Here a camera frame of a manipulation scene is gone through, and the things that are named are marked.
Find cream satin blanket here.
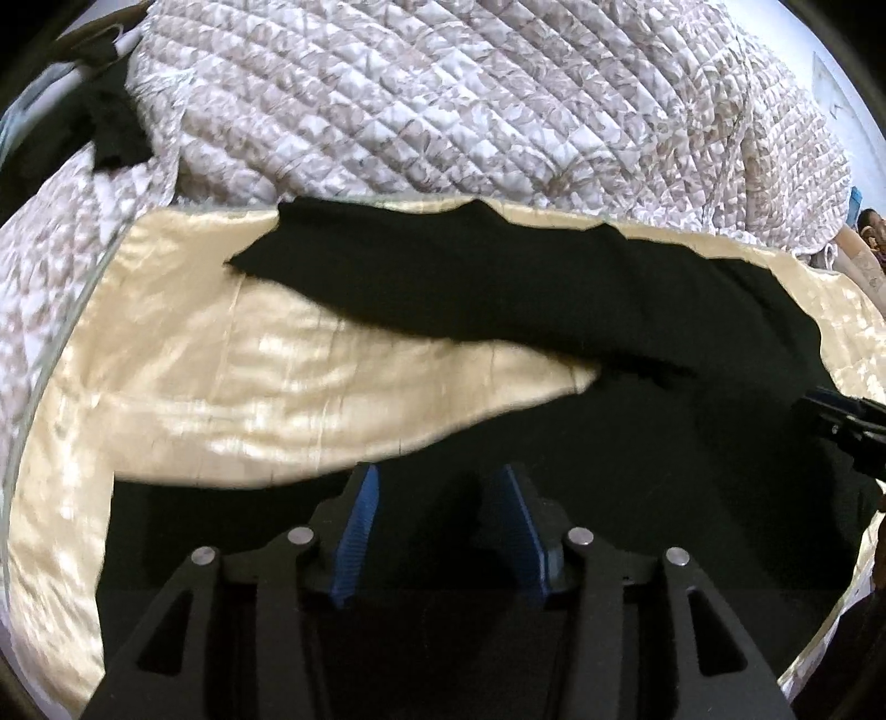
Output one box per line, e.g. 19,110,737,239
7,200,886,700

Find black pants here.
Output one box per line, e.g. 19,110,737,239
93,196,886,720

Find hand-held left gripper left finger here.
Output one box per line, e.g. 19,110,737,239
83,462,382,720

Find floral quilted bedspread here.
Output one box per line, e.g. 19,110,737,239
0,0,859,486

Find dark clothes pile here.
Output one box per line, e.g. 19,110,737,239
0,28,157,223

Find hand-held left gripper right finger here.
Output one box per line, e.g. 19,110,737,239
481,462,797,720

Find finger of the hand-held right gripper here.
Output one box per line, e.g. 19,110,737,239
827,425,886,480
796,389,886,436

